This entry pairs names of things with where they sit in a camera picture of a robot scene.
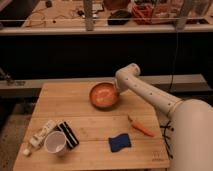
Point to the orange ceramic bowl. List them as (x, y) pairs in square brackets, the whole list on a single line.
[(103, 95)]

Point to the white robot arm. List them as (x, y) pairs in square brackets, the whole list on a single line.
[(192, 120)]

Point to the orange toy carrot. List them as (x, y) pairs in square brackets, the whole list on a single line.
[(138, 126)]

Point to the blue sponge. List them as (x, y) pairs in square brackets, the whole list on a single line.
[(119, 142)]

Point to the black object on shelf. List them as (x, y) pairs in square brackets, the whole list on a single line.
[(119, 17)]

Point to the white paper cup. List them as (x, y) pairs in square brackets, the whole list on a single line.
[(55, 143)]

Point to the orange tool on shelf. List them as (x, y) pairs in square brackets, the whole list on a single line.
[(142, 14)]

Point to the white tube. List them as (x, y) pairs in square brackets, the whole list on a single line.
[(36, 141)]

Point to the grey metal post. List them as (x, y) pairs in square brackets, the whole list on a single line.
[(88, 15), (182, 18)]

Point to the grey metal post right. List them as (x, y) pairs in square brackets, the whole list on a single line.
[(182, 18)]

